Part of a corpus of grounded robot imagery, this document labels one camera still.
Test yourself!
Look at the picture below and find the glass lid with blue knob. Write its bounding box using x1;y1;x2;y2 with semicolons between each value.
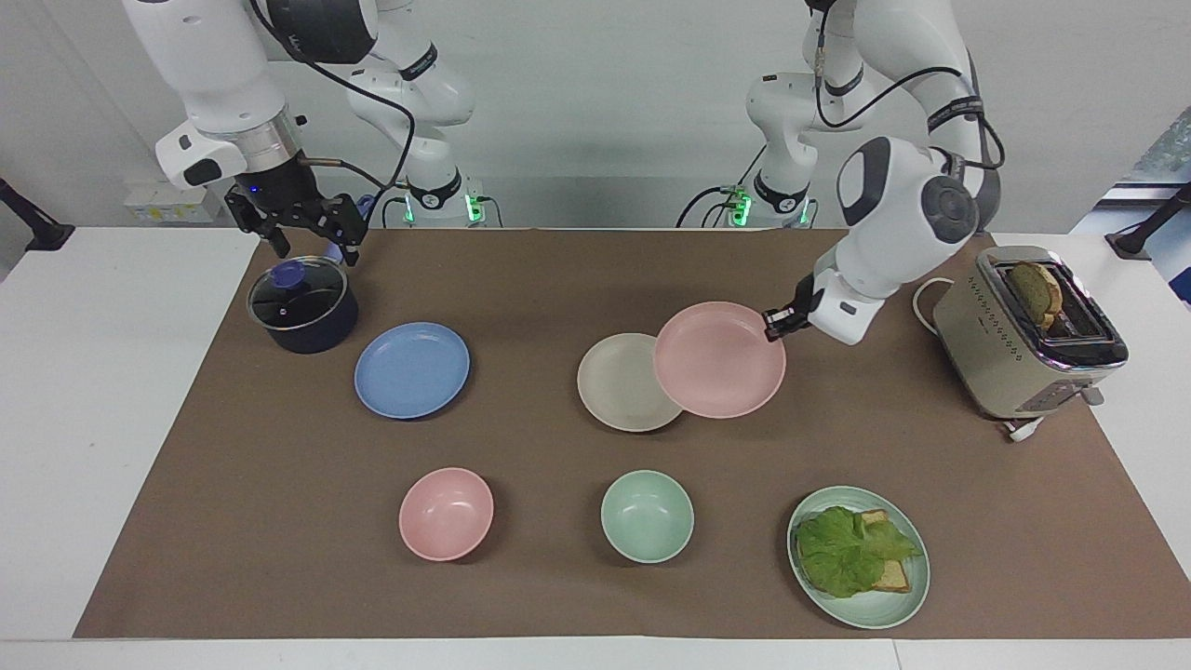
248;258;349;332

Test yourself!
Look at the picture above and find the black cable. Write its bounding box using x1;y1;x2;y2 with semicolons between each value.
676;184;751;229
247;0;417;193
811;0;1007;170

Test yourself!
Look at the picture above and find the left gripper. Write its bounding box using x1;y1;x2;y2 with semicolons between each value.
764;275;823;342

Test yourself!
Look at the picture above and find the green plate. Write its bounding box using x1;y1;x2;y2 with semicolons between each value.
787;486;930;631

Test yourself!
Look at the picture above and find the green bowl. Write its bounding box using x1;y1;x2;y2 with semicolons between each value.
600;470;695;565

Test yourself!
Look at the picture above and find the beige plate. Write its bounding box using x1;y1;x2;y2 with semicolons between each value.
577;333;686;433

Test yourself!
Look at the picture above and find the green lettuce leaf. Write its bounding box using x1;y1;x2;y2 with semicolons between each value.
796;506;924;599

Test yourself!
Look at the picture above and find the beige toaster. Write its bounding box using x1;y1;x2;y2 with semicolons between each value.
933;246;1131;422

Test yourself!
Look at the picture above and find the pink plate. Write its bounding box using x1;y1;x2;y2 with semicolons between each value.
653;301;787;420

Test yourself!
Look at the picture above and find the dark blue pot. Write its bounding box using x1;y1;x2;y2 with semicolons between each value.
247;256;360;355

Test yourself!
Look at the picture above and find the white toaster cable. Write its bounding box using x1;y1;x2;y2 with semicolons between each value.
912;276;957;335

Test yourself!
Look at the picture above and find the toast slice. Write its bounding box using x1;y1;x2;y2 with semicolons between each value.
1009;261;1064;332
812;509;914;595

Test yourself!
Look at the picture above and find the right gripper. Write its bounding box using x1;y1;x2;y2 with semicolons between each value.
225;154;367;269

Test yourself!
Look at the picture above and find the pink bowl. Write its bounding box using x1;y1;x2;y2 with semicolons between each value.
399;467;495;563

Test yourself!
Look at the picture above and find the blue plate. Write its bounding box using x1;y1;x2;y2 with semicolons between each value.
354;322;471;421

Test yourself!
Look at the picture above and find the black stand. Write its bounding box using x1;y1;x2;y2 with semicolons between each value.
0;177;76;252
1104;181;1191;261

